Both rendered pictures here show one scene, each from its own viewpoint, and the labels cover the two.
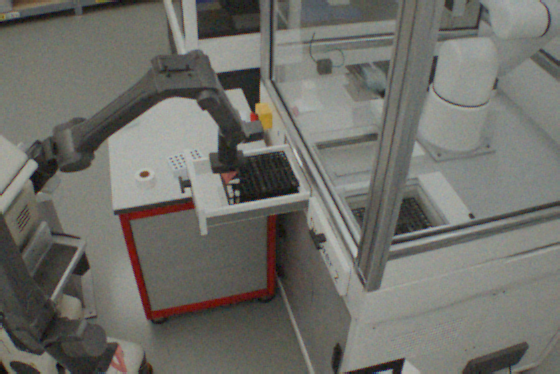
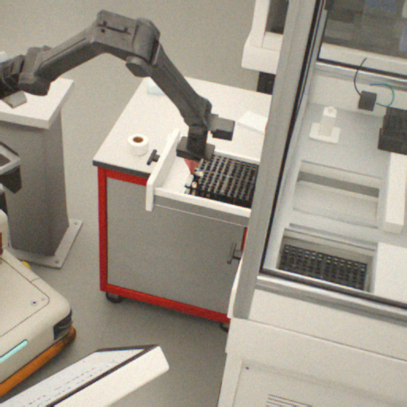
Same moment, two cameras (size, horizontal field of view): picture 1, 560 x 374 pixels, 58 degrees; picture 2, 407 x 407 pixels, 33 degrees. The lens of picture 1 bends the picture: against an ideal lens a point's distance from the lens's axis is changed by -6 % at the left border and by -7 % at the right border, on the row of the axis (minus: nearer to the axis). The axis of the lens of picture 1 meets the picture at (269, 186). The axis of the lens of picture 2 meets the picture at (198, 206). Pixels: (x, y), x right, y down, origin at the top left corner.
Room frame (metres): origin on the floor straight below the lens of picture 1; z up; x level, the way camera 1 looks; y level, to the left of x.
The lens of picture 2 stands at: (-0.17, -0.59, 2.18)
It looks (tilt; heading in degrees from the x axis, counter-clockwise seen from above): 42 degrees down; 26
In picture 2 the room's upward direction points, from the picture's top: 6 degrees clockwise
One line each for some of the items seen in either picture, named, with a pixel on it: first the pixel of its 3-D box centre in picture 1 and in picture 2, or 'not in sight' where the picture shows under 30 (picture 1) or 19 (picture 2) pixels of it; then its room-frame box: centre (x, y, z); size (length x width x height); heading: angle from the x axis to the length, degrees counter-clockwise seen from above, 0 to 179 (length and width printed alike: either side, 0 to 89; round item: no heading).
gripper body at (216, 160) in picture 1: (227, 153); (196, 141); (1.22, 0.12, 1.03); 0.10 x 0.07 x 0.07; 103
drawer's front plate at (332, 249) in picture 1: (327, 244); (244, 265); (1.01, -0.16, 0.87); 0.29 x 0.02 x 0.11; 16
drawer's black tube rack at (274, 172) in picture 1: (257, 180); (226, 184); (1.29, 0.04, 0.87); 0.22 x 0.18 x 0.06; 106
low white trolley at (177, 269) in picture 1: (193, 211); (191, 205); (1.63, 0.32, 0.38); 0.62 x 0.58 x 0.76; 16
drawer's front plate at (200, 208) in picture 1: (194, 190); (163, 168); (1.23, 0.23, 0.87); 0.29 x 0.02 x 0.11; 16
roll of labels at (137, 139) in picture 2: (145, 178); (137, 144); (1.39, 0.43, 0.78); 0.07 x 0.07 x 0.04
